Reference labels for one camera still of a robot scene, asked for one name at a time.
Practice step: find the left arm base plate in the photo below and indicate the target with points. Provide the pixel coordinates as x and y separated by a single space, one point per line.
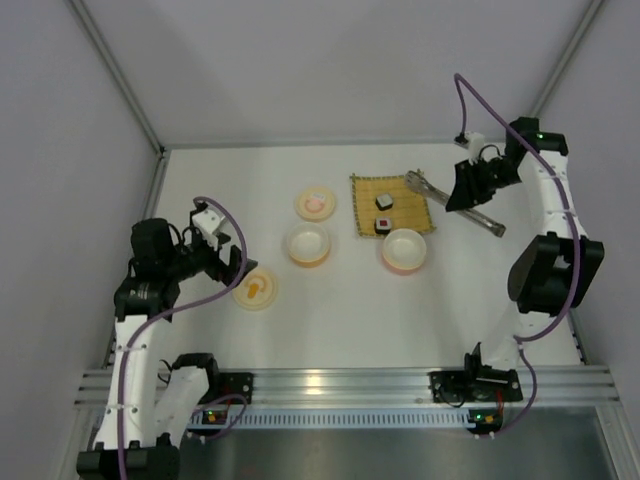
239 383

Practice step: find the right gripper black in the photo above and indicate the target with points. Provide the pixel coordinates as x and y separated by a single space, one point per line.
476 180

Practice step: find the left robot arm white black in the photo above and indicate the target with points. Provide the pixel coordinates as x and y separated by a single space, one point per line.
142 429

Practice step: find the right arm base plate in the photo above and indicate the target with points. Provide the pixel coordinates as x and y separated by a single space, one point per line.
487 385

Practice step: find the right aluminium frame post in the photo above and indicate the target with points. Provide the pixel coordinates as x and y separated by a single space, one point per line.
565 58

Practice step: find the cream lid pink handle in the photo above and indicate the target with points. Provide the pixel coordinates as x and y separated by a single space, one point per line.
315 204

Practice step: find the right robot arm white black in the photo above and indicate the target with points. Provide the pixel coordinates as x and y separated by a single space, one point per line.
553 273

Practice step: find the aluminium frame post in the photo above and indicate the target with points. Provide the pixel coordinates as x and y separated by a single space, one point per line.
90 28
565 58

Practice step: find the left aluminium frame post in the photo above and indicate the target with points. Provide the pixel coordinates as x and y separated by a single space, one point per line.
90 28

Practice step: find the sushi roll red centre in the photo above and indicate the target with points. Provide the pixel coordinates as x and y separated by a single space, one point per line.
383 225

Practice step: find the slotted cable duct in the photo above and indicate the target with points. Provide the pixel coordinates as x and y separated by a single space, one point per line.
212 421

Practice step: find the pink lunch bowl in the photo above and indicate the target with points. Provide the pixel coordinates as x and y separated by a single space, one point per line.
404 251

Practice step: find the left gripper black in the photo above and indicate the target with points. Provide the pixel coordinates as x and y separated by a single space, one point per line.
226 265

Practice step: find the orange lunch bowl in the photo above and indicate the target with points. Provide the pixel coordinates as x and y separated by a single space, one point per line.
308 244

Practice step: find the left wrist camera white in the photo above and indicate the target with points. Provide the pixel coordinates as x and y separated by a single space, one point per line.
208 222

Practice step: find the sushi roll green centre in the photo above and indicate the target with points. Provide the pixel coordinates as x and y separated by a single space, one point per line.
384 201

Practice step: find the cream lid orange handle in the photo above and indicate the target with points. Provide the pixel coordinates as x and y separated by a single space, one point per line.
257 291

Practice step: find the aluminium mounting rail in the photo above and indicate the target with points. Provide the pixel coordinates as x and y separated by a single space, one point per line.
559 386

